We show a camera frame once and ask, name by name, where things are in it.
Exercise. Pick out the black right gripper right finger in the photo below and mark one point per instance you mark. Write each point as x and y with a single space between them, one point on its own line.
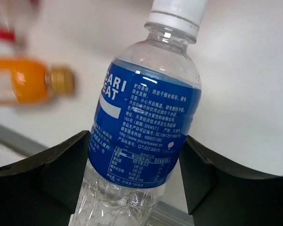
221 192

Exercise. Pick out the aluminium table edge rail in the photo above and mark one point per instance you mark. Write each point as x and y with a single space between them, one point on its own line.
163 214

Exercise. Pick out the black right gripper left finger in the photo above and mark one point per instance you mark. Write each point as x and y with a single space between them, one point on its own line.
43 190

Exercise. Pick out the clear bottle red label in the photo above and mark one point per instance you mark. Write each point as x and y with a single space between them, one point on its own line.
15 17

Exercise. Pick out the orange juice bottle barcode label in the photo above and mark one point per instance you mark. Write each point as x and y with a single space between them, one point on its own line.
28 81

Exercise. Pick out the clear bottle blue label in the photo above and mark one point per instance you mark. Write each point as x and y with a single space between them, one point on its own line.
144 113

